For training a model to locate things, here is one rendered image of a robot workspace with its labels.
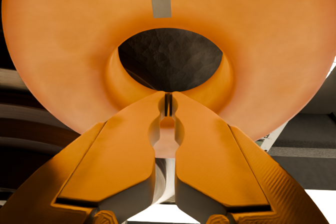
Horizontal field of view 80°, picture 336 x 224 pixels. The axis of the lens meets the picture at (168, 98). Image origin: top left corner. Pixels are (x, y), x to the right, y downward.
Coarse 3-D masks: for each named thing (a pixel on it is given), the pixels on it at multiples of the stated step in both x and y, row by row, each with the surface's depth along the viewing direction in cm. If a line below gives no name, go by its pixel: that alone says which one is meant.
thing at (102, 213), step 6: (102, 210) 6; (108, 210) 6; (96, 216) 5; (102, 216) 5; (108, 216) 5; (114, 216) 5; (210, 216) 6; (216, 216) 6; (222, 216) 6; (96, 222) 5; (102, 222) 5; (108, 222) 5; (114, 222) 5; (210, 222) 5; (216, 222) 5; (222, 222) 5; (228, 222) 5
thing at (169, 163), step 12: (0, 48) 25; (0, 60) 23; (0, 72) 21; (12, 72) 21; (0, 84) 22; (12, 84) 22; (24, 84) 22; (168, 168) 35; (168, 180) 38; (168, 192) 42
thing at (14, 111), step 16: (0, 96) 23; (16, 96) 23; (32, 96) 23; (0, 112) 23; (16, 112) 23; (32, 112) 23; (48, 112) 23; (0, 128) 23; (16, 128) 23; (32, 128) 24; (48, 128) 24; (64, 128) 25; (0, 144) 24; (16, 144) 24; (32, 144) 24; (48, 144) 24; (64, 144) 24; (160, 160) 32; (160, 176) 33; (160, 192) 38
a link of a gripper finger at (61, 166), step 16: (96, 128) 9; (80, 144) 8; (48, 160) 7; (64, 160) 7; (80, 160) 7; (32, 176) 7; (48, 176) 7; (64, 176) 7; (16, 192) 6; (32, 192) 6; (48, 192) 6; (0, 208) 6; (16, 208) 6; (32, 208) 6; (48, 208) 6; (64, 208) 6; (80, 208) 6; (96, 208) 6
